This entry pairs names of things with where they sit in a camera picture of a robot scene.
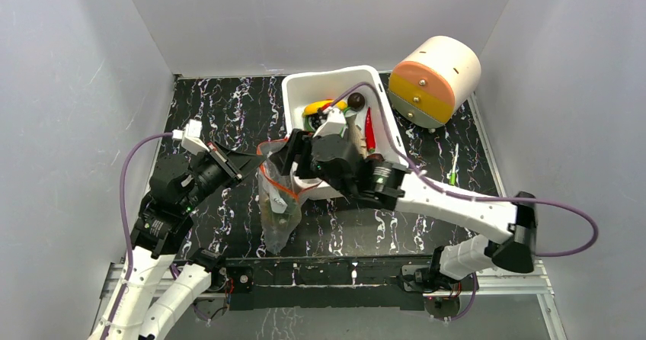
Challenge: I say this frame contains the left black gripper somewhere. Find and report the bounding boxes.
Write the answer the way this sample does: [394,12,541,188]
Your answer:
[180,140,267,211]

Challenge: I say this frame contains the yellow toy banana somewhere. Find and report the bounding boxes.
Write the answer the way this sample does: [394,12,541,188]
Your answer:
[302,99,348,117]

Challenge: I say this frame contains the clear zip bag orange zipper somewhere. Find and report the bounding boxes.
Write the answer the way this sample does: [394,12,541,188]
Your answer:
[257,139,318,254]

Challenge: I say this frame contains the white plastic bin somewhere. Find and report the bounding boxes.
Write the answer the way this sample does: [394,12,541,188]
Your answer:
[281,65,409,200]

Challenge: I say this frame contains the dark toy grapes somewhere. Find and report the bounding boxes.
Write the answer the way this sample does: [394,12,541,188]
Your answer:
[306,114,327,132]

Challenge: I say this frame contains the orange toy pineapple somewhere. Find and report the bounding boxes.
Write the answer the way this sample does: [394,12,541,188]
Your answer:
[261,197,302,233]

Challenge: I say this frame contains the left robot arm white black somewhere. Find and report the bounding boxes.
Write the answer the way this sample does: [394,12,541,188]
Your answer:
[90,141,264,339]

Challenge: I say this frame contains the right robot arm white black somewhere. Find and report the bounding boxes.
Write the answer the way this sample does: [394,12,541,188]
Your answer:
[269,130,537,292]

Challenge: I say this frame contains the red toy chili pepper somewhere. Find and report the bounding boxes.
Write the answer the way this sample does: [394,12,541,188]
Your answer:
[364,107,376,154]

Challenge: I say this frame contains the dark brown toy plum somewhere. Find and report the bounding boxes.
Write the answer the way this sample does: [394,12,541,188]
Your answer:
[347,92,366,112]

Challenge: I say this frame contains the green white pen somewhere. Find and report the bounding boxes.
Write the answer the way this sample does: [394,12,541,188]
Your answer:
[449,143,459,186]

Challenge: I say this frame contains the round pastel drawer cabinet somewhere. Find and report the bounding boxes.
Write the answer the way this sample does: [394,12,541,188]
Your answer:
[388,36,481,130]

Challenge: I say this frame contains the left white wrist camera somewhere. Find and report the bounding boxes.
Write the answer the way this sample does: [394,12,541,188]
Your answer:
[171,119,209,155]

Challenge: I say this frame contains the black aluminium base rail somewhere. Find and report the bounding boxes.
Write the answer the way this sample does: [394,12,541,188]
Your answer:
[101,254,554,313]

